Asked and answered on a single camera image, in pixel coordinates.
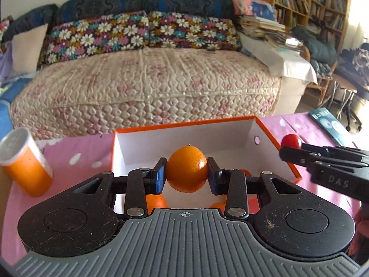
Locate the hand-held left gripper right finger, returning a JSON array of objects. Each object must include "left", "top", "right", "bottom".
[{"left": 206, "top": 156, "right": 302, "bottom": 220}]

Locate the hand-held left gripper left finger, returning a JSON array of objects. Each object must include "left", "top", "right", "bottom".
[{"left": 73, "top": 157, "right": 168, "bottom": 219}]

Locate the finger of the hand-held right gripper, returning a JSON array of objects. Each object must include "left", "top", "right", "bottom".
[
  {"left": 306, "top": 161, "right": 369, "bottom": 202},
  {"left": 279, "top": 144, "right": 369, "bottom": 167}
]

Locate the red cherry tomato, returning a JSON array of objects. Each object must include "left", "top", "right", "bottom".
[{"left": 281, "top": 133, "right": 303, "bottom": 150}]

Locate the large orange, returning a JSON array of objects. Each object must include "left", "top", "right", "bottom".
[{"left": 167, "top": 146, "right": 208, "bottom": 193}]

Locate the orange cardboard box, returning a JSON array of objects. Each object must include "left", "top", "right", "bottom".
[{"left": 111, "top": 116, "right": 303, "bottom": 215}]

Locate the teal book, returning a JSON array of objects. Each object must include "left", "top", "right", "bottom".
[{"left": 308, "top": 109, "right": 357, "bottom": 146}]

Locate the black office chair base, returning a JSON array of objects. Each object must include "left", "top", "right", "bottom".
[{"left": 344, "top": 104, "right": 364, "bottom": 132}]

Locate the pink tablecloth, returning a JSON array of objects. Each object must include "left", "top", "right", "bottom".
[{"left": 4, "top": 112, "right": 364, "bottom": 262}]

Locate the beige quilted sofa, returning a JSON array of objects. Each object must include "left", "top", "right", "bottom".
[{"left": 10, "top": 48, "right": 307, "bottom": 139}]

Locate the folding table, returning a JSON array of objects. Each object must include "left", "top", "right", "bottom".
[{"left": 331, "top": 72, "right": 369, "bottom": 134}]

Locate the white cloth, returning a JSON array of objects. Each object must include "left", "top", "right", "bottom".
[{"left": 239, "top": 33, "right": 318, "bottom": 86}]

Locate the blue patterned cloth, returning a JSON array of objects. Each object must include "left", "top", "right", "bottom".
[{"left": 310, "top": 59, "right": 334, "bottom": 79}]

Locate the wicker chair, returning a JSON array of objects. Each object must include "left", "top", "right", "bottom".
[{"left": 300, "top": 45, "right": 335, "bottom": 105}]

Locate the dark green jacket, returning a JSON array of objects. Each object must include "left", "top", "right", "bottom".
[{"left": 291, "top": 26, "right": 338, "bottom": 64}]

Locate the heap of dark clothes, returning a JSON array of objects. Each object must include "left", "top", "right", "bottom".
[{"left": 334, "top": 43, "right": 369, "bottom": 87}]

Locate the stack of books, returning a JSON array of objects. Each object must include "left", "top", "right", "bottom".
[{"left": 238, "top": 14, "right": 306, "bottom": 54}]

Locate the orange canister white lid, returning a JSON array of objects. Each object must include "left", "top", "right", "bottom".
[{"left": 0, "top": 127, "right": 54, "bottom": 198}]

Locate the floral cushion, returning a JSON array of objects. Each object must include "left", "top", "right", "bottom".
[
  {"left": 147, "top": 11, "right": 241, "bottom": 52},
  {"left": 43, "top": 10, "right": 150, "bottom": 65}
]

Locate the blue package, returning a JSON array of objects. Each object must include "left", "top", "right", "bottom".
[{"left": 248, "top": 0, "right": 278, "bottom": 21}]

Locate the pink plastic bag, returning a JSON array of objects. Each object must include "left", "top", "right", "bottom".
[{"left": 231, "top": 0, "right": 255, "bottom": 15}]

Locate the blue blanket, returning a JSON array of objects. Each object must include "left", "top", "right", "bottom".
[{"left": 0, "top": 78, "right": 30, "bottom": 128}]

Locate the beige pillow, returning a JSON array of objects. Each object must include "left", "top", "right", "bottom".
[{"left": 13, "top": 23, "right": 49, "bottom": 74}]

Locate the lavender cloth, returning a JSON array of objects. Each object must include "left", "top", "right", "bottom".
[{"left": 0, "top": 42, "right": 15, "bottom": 85}]

